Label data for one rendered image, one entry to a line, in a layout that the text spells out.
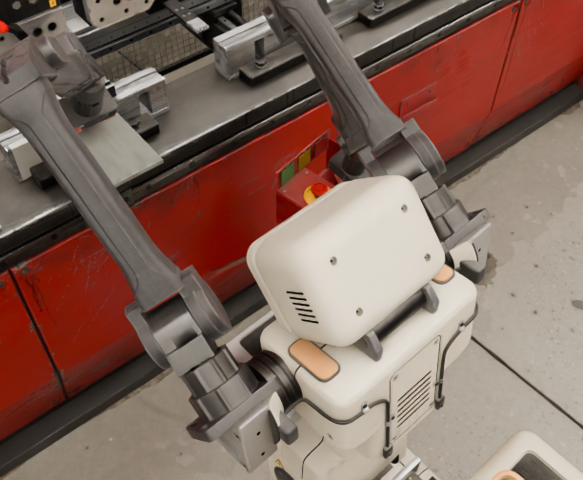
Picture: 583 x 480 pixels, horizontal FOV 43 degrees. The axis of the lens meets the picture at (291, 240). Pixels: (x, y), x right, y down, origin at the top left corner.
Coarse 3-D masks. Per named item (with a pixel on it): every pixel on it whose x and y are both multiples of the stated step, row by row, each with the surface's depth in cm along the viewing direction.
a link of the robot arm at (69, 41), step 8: (64, 32) 136; (72, 32) 139; (64, 40) 135; (72, 40) 138; (64, 48) 135; (72, 48) 135; (80, 48) 138; (88, 56) 130; (96, 64) 134; (96, 72) 132; (96, 80) 135
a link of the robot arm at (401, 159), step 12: (408, 144) 113; (384, 156) 114; (396, 156) 113; (408, 156) 112; (384, 168) 113; (396, 168) 112; (408, 168) 112; (420, 168) 112; (420, 180) 111; (432, 180) 111; (420, 192) 112; (432, 192) 113
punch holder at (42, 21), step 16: (0, 0) 133; (16, 0) 135; (32, 0) 137; (48, 0) 139; (0, 16) 135; (16, 16) 137; (32, 16) 139; (48, 16) 140; (64, 16) 143; (0, 32) 136; (32, 32) 140; (48, 32) 143; (0, 48) 138
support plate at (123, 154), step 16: (96, 128) 156; (112, 128) 156; (128, 128) 156; (96, 144) 153; (112, 144) 153; (128, 144) 153; (144, 144) 153; (96, 160) 150; (112, 160) 150; (128, 160) 150; (144, 160) 150; (160, 160) 150; (112, 176) 147; (128, 176) 147
